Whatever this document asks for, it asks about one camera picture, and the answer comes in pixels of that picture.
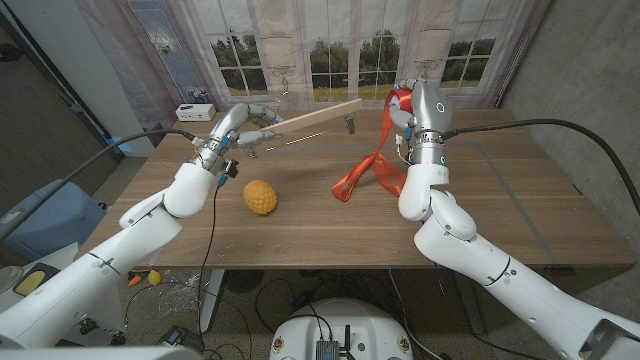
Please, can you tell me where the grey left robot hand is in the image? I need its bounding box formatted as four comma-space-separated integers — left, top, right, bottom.
199, 102, 284, 169

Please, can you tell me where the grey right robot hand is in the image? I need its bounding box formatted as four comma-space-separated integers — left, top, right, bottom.
388, 78, 455, 134

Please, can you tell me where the wooden clip hanger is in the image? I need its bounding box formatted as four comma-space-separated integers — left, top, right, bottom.
247, 91, 364, 159

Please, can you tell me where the orange satin ribbon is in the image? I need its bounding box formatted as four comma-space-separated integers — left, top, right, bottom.
331, 87, 414, 203

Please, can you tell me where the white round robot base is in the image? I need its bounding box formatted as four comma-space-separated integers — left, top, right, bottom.
269, 298, 415, 360

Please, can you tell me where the yellow toy pineapple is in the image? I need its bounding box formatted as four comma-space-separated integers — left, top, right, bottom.
243, 179, 278, 216

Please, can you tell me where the white power box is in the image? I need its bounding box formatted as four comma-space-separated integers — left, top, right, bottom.
174, 102, 217, 123

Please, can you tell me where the printed window backdrop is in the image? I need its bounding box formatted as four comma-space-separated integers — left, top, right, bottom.
74, 0, 551, 112

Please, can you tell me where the black round floor fan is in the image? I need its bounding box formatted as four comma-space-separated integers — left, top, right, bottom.
223, 269, 265, 295

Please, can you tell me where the clear plastic bag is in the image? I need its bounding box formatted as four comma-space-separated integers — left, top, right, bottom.
157, 269, 211, 316

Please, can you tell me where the white table leg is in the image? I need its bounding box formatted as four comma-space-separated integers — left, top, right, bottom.
197, 269, 226, 335

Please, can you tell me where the blue plastic bin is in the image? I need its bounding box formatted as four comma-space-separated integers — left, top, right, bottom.
0, 178, 108, 261

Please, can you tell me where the dark table leg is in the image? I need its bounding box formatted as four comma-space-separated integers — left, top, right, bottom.
457, 284, 486, 335

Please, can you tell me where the black floor power adapter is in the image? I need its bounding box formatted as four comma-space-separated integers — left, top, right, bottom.
159, 324, 206, 354

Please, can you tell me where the black and yellow pad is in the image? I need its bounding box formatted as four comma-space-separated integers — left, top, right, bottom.
12, 262, 61, 297

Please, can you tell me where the white robot torso edge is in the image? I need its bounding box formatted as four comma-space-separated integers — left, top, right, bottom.
0, 346, 204, 360

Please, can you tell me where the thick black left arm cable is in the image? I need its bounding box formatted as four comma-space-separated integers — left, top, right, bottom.
0, 128, 196, 241

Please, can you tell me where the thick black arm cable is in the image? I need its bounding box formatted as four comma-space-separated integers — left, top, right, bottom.
0, 128, 196, 241
441, 117, 640, 216

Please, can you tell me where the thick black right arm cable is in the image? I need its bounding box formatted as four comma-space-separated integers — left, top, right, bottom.
441, 117, 640, 216

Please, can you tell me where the thin black left wrist cable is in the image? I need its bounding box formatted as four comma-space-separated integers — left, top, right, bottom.
197, 182, 221, 341

